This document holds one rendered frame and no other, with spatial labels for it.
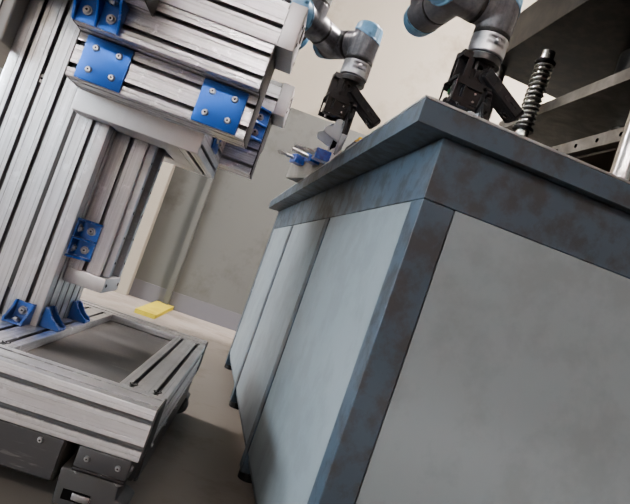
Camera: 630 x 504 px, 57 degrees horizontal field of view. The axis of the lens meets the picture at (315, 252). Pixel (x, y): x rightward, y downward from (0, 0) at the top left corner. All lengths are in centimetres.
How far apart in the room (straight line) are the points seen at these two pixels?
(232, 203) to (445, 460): 338
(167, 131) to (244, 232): 286
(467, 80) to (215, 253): 308
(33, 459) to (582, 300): 89
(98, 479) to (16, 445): 14
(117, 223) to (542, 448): 96
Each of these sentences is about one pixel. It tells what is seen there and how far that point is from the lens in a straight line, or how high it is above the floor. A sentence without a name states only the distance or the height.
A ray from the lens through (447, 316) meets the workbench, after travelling 84.
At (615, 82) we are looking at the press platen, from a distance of 234.
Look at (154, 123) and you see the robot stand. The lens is 127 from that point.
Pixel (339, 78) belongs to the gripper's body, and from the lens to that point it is 159.
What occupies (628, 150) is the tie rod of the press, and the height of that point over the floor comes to 116.
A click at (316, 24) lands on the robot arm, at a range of 160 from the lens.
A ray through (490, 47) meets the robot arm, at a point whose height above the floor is 106.
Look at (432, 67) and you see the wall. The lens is 449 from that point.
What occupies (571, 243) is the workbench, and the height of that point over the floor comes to 69.
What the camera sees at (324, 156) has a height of 82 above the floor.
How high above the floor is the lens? 52
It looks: 3 degrees up
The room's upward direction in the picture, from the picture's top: 19 degrees clockwise
